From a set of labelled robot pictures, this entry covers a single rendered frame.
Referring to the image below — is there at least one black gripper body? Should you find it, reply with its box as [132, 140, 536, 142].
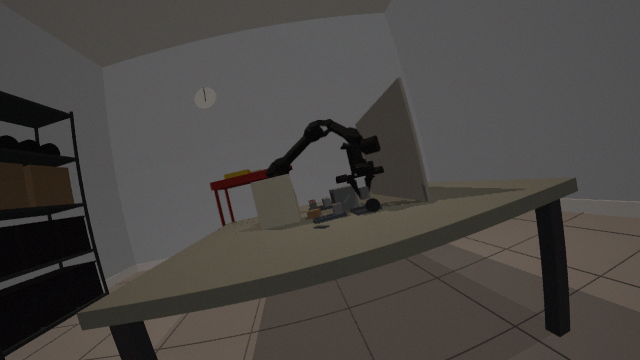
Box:
[336, 156, 384, 184]

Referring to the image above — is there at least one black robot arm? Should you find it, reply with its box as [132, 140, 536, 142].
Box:
[265, 119, 381, 178]

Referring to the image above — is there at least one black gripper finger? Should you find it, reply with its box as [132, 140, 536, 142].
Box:
[365, 176, 374, 192]
[347, 180, 361, 197]

